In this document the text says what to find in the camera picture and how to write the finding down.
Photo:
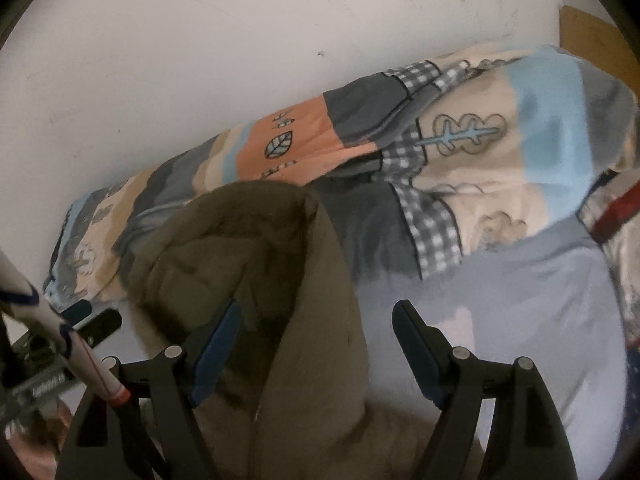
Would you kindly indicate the wooden headboard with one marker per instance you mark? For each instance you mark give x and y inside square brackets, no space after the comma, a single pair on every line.
[585,35]

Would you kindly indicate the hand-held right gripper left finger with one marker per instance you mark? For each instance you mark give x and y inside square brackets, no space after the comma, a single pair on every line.
[215,347]

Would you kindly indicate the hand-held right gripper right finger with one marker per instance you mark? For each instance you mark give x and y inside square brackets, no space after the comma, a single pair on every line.
[420,352]

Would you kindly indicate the patchwork printed quilt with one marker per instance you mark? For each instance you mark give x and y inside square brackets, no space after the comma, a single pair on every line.
[475,170]

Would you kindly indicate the olive puffer jacket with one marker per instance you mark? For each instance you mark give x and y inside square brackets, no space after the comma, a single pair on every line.
[280,260]

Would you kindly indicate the star and tower print pillow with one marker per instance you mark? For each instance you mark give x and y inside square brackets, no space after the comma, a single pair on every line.
[620,210]

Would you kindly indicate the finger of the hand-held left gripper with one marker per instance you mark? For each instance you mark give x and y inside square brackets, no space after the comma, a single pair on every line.
[100,325]

